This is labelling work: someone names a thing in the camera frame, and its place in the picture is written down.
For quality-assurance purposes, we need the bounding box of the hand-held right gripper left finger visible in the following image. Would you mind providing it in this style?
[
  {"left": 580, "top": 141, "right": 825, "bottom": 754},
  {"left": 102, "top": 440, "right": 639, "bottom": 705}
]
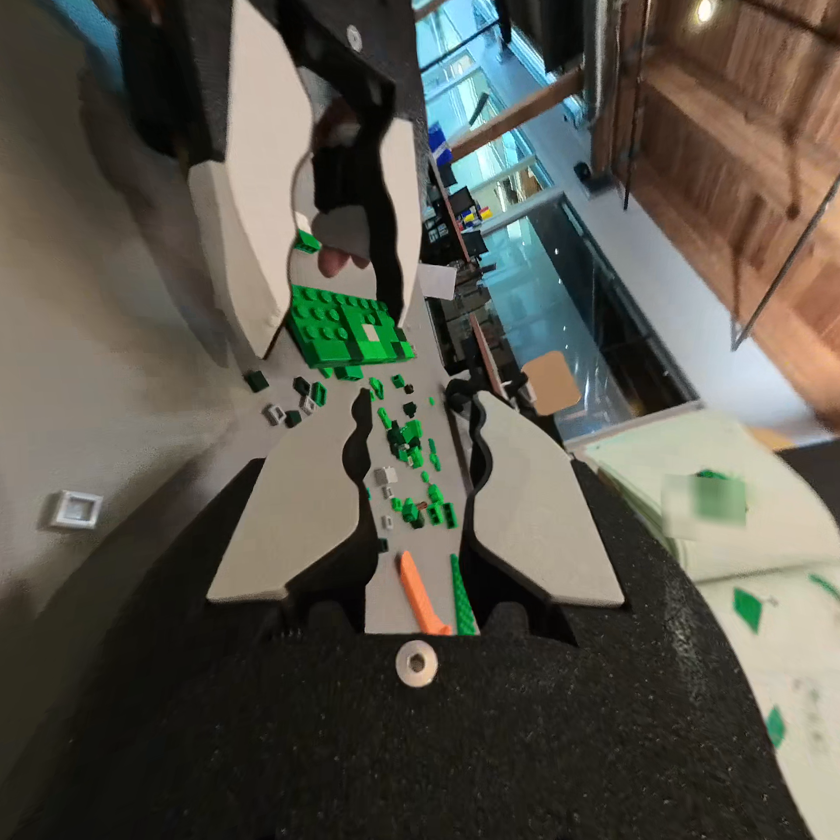
[{"left": 205, "top": 387, "right": 375, "bottom": 603}]

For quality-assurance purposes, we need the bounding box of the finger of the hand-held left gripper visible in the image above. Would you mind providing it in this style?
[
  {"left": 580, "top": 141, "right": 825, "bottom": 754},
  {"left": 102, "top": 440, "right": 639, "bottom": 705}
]
[
  {"left": 189, "top": 0, "right": 314, "bottom": 361},
  {"left": 367, "top": 118, "right": 422, "bottom": 327}
]

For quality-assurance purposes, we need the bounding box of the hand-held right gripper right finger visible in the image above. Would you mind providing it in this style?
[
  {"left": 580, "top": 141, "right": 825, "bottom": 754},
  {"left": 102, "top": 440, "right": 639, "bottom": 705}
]
[{"left": 459, "top": 390, "right": 626, "bottom": 608}]

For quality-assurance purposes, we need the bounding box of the green lego baseplate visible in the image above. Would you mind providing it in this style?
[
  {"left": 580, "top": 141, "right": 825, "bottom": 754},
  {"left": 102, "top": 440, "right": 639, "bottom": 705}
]
[{"left": 285, "top": 285, "right": 416, "bottom": 368}]

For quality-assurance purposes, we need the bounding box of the pile of small lego pieces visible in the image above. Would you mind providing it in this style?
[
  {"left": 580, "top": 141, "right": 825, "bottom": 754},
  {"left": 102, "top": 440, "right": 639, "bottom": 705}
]
[{"left": 243, "top": 367, "right": 460, "bottom": 555}]

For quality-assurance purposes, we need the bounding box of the narrow green lego plate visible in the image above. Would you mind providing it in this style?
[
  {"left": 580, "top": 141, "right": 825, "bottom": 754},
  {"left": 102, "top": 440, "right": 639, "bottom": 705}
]
[{"left": 449, "top": 553, "right": 479, "bottom": 636}]

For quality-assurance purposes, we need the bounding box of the person's left hand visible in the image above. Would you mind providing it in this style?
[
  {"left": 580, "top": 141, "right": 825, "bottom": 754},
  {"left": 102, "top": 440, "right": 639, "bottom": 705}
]
[{"left": 318, "top": 246, "right": 372, "bottom": 280}]

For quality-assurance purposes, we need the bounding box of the white paper sheet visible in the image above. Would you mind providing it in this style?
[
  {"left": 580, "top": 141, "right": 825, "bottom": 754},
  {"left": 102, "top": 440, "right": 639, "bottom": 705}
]
[{"left": 418, "top": 264, "right": 458, "bottom": 301}]

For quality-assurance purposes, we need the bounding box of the tan board stand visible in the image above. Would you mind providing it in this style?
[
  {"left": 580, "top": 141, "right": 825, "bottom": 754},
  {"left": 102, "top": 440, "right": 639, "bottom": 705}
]
[{"left": 521, "top": 351, "right": 582, "bottom": 416}]

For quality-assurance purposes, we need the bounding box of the orange brick separator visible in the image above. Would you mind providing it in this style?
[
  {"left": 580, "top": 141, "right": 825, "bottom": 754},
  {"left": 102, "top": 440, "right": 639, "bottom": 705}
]
[{"left": 399, "top": 550, "right": 454, "bottom": 636}]

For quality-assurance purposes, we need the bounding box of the wooden pillar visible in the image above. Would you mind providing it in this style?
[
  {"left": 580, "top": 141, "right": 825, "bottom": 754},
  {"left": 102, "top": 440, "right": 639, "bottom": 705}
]
[{"left": 449, "top": 66, "right": 585, "bottom": 161}]

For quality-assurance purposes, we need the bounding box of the open instruction booklet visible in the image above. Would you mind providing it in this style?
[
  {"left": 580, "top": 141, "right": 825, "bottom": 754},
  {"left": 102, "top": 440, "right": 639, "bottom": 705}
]
[{"left": 581, "top": 410, "right": 840, "bottom": 840}]

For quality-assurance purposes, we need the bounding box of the black flat panel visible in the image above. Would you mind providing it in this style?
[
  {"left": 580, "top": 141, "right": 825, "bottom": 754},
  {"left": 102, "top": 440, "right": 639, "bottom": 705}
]
[{"left": 774, "top": 436, "right": 840, "bottom": 500}]

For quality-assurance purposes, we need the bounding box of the black metal rod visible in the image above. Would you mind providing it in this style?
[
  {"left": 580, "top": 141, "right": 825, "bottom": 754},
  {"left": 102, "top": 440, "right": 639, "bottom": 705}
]
[{"left": 730, "top": 177, "right": 840, "bottom": 353}]

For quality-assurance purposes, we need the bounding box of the black wall speaker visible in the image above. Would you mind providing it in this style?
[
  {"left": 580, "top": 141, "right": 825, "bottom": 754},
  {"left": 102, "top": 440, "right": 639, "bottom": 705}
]
[{"left": 573, "top": 161, "right": 615, "bottom": 195}]

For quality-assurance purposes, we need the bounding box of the small white square frame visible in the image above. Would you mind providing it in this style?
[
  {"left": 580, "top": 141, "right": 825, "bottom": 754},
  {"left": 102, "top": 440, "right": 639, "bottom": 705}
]
[{"left": 47, "top": 489, "right": 105, "bottom": 532}]

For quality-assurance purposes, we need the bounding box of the silver spiral duct pipe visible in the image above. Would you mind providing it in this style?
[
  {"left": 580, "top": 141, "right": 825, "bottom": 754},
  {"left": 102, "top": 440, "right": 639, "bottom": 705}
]
[{"left": 581, "top": 0, "right": 616, "bottom": 126}]

